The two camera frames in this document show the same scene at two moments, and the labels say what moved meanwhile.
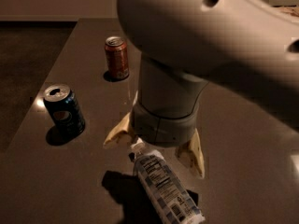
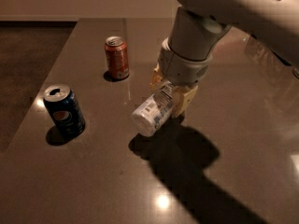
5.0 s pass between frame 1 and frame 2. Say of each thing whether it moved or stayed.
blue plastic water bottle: moved
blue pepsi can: stayed
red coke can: stayed
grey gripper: moved
